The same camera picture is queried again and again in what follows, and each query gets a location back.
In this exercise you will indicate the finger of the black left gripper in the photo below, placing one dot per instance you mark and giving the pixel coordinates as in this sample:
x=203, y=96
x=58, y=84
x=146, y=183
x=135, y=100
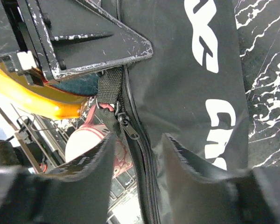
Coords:
x=81, y=38

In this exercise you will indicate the yellow cloth item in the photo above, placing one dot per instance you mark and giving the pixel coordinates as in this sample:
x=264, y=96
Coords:
x=45, y=101

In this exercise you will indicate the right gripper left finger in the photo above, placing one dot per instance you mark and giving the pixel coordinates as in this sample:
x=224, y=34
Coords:
x=73, y=193

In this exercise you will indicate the pink patterned mug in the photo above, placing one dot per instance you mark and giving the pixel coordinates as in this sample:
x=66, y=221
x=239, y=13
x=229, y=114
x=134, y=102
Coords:
x=88, y=135

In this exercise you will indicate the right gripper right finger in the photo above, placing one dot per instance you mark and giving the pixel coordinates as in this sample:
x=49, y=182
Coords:
x=201, y=193

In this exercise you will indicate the wire rack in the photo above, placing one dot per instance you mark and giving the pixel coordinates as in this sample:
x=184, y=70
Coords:
x=46, y=140

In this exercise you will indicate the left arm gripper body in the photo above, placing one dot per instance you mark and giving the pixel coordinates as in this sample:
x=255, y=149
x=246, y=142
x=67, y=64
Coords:
x=21, y=48

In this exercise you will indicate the green round object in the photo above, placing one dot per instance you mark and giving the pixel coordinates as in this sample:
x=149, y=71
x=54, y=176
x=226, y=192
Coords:
x=85, y=85

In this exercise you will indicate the black racket bag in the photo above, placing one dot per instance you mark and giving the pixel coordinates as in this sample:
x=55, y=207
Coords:
x=190, y=89

